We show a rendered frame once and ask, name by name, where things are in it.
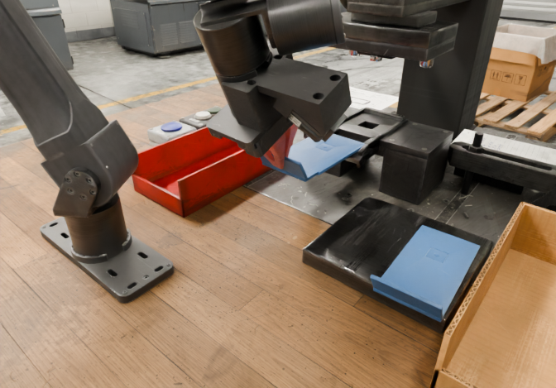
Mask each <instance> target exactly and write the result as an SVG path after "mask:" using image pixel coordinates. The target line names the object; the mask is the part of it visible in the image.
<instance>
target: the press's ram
mask: <svg viewBox="0 0 556 388"><path fill-rule="evenodd" d="M465 1H468V0H347V12H343V13H341V14H343V18H342V20H343V25H344V29H343V32H344V33H345V37H344V38H345V43H342V44H337V45H333V46H328V47H333V48H339V49H344V50H349V51H348V52H349V55H350V56H352V57H358V56H359V55H369V56H370V61H375V62H379V61H381V60H382V58H385V59H391V60H392V59H394V58H396V57H397V58H402V59H408V60H418V61H419V65H420V67H422V68H423V69H429V68H431V67H432V66H433V64H434V58H435V57H437V56H439V55H442V54H444V53H446V52H448V51H450V50H453V47H454V43H455V39H456V38H455V37H456V35H457V30H458V22H442V21H436V16H437V11H430V10H433V9H436V8H440V7H446V6H449V5H453V4H456V3H459V2H465Z"/></svg>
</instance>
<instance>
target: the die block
mask: <svg viewBox="0 0 556 388"><path fill-rule="evenodd" d="M337 135H339V134H337ZM339 136H341V137H346V136H342V135H339ZM346 138H349V139H352V140H354V141H359V140H357V139H353V138H351V137H346ZM359 142H362V143H363V142H364V141H359ZM451 143H452V139H451V140H450V141H448V142H447V143H446V144H445V145H444V146H443V147H441V148H440V149H439V150H438V151H437V152H436V153H434V154H433V155H432V156H431V157H430V158H429V159H428V160H426V159H422V158H419V157H416V156H411V155H408V154H405V153H402V152H398V151H394V150H391V149H388V148H385V147H382V146H379V151H378V152H377V153H376V154H375V155H379V156H383V162H382V169H381V180H380V187H379V191H380V192H382V193H384V194H389V195H391V196H393V197H396V198H398V199H403V200H404V201H407V202H410V203H413V204H416V205H419V204H420V203H421V202H422V201H423V200H424V199H425V198H426V197H427V196H428V195H429V194H430V193H431V192H432V191H433V190H434V189H435V188H436V187H437V186H438V185H439V184H440V183H441V182H442V181H443V177H444V173H445V169H446V165H447V161H448V159H447V156H448V149H449V146H450V145H451ZM355 166H357V164H355V163H352V162H350V161H347V160H343V161H341V162H340V163H338V164H337V165H335V166H334V167H332V168H330V169H329V170H326V171H325V172H326V173H329V174H331V175H335V176H337V177H341V176H342V175H344V174H346V173H347V172H348V171H350V170H351V169H352V168H354V167H355Z"/></svg>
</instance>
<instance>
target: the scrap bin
mask: <svg viewBox="0 0 556 388"><path fill-rule="evenodd" d="M138 157H139V162H138V167H137V169H136V170H135V172H134V173H133V174H132V181H133V185H134V190H135V191H136V192H138V193H139V194H142V195H144V196H145V197H147V198H149V199H151V200H152V201H154V202H156V203H158V204H159V205H161V206H163V207H165V208H167V209H169V210H170V211H172V212H174V213H176V214H178V215H180V216H181V217H182V218H185V217H187V216H189V215H190V214H192V213H194V212H196V211H198V210H200V209H201V208H203V207H205V206H207V205H208V204H211V203H212V202H214V201H215V200H217V199H220V198H222V197H223V196H224V195H226V194H229V193H230V192H232V191H234V190H235V189H237V188H239V187H241V186H243V185H244V184H246V183H248V182H250V181H252V180H254V179H255V178H257V177H259V176H260V175H263V174H265V173H266V172H267V171H269V170H272V168H270V167H268V166H265V165H263V164H262V161H261V158H256V157H254V156H250V155H248V154H247V153H246V151H245V150H243V149H242V148H239V146H238V144H237V143H236V142H235V141H231V140H229V139H227V138H225V137H223V138H222V139H218V138H217V137H213V136H212V135H211V134H210V132H209V130H208V128H207V127H203V128H200V129H199V130H196V131H194V132H190V133H188V134H185V135H183V136H181V137H177V138H175V139H172V140H170V141H167V142H164V143H161V144H160V145H157V146H153V147H151V148H149V149H146V150H144V151H140V152H138Z"/></svg>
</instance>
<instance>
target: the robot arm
mask: <svg viewBox="0 0 556 388"><path fill-rule="evenodd" d="M199 6H200V10H199V11H198V12H197V13H196V14H195V16H194V20H193V23H194V27H195V29H196V31H197V33H198V35H199V39H200V40H201V42H202V44H203V47H204V49H205V52H206V54H207V56H208V59H209V61H210V64H211V65H212V67H213V70H214V73H215V75H216V77H217V79H218V82H219V84H220V86H221V89H222V91H223V94H224V96H225V98H226V100H227V102H228V104H227V105H225V106H224V107H223V108H222V109H221V110H220V111H219V112H218V113H217V114H216V115H215V116H214V117H213V118H212V119H210V120H209V121H208V122H207V128H208V130H209V132H210V134H211V135H212V136H213V137H217V138H218V139H222V138H223V137H225V138H227V139H229V140H231V141H235V142H236V143H237V144H238V146H239V148H242V149H243V150H245V151H246V153H247V154H248V155H250V156H254V157H256V158H260V157H262V156H264V157H265V158H267V160H268V161H269V162H270V163H272V164H273V166H275V167H277V168H279V169H283V168H284V159H285V157H288V155H289V153H290V148H291V145H292V143H293V140H294V138H295V134H296V132H297V130H298V128H299V129H300V130H301V131H302V132H303V133H304V134H306V135H307V136H308V137H309V138H310V139H311V140H313V141H314V142H320V141H321V140H323V141H324V142H326V141H327V140H328V139H329V138H330V137H331V136H332V135H333V134H334V133H335V132H336V130H337V129H338V128H339V127H340V126H341V124H342V123H343V122H344V121H345V120H346V118H347V117H348V116H347V115H345V114H344V113H345V112H346V111H347V109H348V108H349V107H350V105H351V104H352V99H351V93H350V87H349V81H348V73H344V72H341V71H337V70H334V69H328V68H324V67H321V66H317V65H312V64H308V63H305V62H301V61H298V60H294V58H293V55H292V54H294V53H298V52H301V51H306V50H313V49H318V48H322V47H325V46H333V45H337V44H342V43H345V38H344V37H345V33H344V32H343V29H344V25H343V20H342V18H343V14H341V8H340V0H212V1H207V2H205V3H201V4H200V5H199ZM259 14H261V15H262V19H263V21H264V25H265V28H266V33H267V35H268V39H269V42H270V45H268V43H267V40H266V35H265V32H264V29H263V26H262V23H261V19H260V15H259ZM0 89H1V91H2V92H3V93H4V95H5V96H6V97H7V99H8V100H9V102H10V103H11V104H12V106H13V107H14V108H15V109H16V111H17V113H18V114H19V116H20V117H21V119H22V121H23V122H24V123H25V125H26V127H27V129H28V131H29V132H30V134H31V136H32V138H33V141H34V144H35V146H36V148H37V149H38V151H39V152H40V153H41V154H42V155H43V156H44V158H45V160H44V161H43V162H41V166H42V167H43V168H44V170H45V171H46V172H47V174H48V175H49V176H50V177H51V178H52V179H53V181H54V182H55V183H56V185H57V186H58V187H59V189H60V190H59V193H58V194H57V197H56V200H55V203H54V206H53V208H52V211H53V214H54V216H61V218H57V219H56V220H54V221H51V222H49V223H46V224H44V225H42V226H41V227H40V231H41V235H42V236H43V238H45V239H46V240H47V241H48V242H49V243H50V244H51V245H52V246H54V247H55V248H56V249H57V250H59V251H60V252H61V253H62V254H64V255H65V256H66V257H67V258H68V259H70V260H71V261H72V262H73V263H74V264H75V265H76V266H77V267H79V268H80V269H81V270H82V271H83V272H85V273H86V274H87V275H88V276H90V277H91V278H92V279H93V280H95V281H96V282H97V283H98V284H99V285H101V286H102V287H103V288H104V289H105V290H106V291H107V292H108V293H109V294H111V295H112V296H113V297H114V298H115V299H117V300H118V301H119V302H121V303H129V302H132V301H133V300H134V299H136V298H138V297H139V296H141V295H143V294H144V293H146V292H147V291H148V290H150V289H151V288H153V287H154V286H156V285H158V284H160V283H161V282H162V281H163V280H165V279H167V278H168V277H170V276H171V275H173V273H174V266H173V262H172V261H170V260H169V259H167V258H166V257H164V256H162V255H161V254H160V253H159V252H157V251H155V250H154V249H152V248H151V247H149V246H147V245H146V244H145V243H144V242H142V241H140V240H139V239H137V238H136V237H134V236H133V235H132V234H131V232H130V230H129V229H127V227H126V224H125V219H124V216H123V211H122V205H121V200H120V197H119V193H118V190H119V189H120V188H121V187H122V186H123V185H124V183H125V182H126V181H127V180H128V179H129V178H130V176H131V175H132V174H133V173H134V172H135V170H136V169H137V167H138V162H139V157H138V153H137V149H136V147H135V146H134V145H133V144H132V142H131V140H130V138H129V137H128V135H127V134H126V133H125V131H124V130H123V128H122V126H121V125H120V123H119V122H118V120H117V119H115V120H112V121H111V122H108V120H107V118H106V117H105V116H104V115H103V113H102V111H101V110H100V109H99V108H98V107H97V106H96V105H95V104H93V103H92V102H91V101H90V100H89V98H88V97H87V96H86V95H85V93H84V92H83V91H82V89H81V88H80V87H79V86H78V85H77V84H76V82H75V81H74V79H73V78H72V76H71V75H70V73H69V72H68V70H67V69H66V68H65V67H64V65H63V64H62V62H61V61H60V59H59V57H58V56H57V54H56V53H55V52H54V50H53V49H52V48H51V46H50V44H49V43H48V41H47V40H46V38H45V37H44V36H43V34H42V33H41V31H40V29H39V28H38V26H37V25H36V24H35V23H34V21H33V20H32V18H31V16H30V15H29V13H28V12H27V10H26V9H25V8H24V6H23V5H22V2H21V1H20V0H0ZM272 154H273V155H272ZM273 156H274V157H273ZM112 275H113V276H112Z"/></svg>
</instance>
